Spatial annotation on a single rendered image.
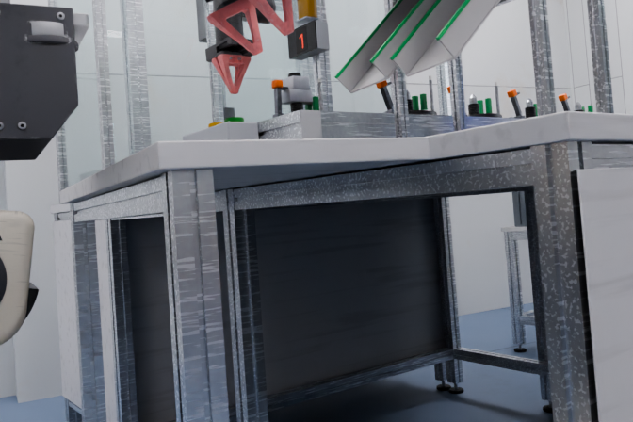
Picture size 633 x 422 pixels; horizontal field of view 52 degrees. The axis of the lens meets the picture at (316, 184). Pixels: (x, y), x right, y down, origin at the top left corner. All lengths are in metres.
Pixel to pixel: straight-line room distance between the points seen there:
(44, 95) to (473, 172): 0.52
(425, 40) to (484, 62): 3.66
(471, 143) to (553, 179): 0.11
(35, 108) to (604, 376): 0.70
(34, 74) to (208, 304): 0.35
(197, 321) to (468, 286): 3.91
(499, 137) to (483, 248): 3.88
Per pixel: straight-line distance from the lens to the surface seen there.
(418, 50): 1.13
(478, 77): 4.74
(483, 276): 4.63
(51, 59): 0.85
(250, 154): 0.71
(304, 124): 1.19
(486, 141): 0.77
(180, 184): 0.70
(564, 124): 0.71
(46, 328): 3.32
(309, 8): 1.69
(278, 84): 1.49
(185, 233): 0.70
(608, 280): 0.76
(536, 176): 0.74
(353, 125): 1.27
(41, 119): 0.84
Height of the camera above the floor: 0.78
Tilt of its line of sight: 2 degrees up
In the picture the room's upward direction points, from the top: 4 degrees counter-clockwise
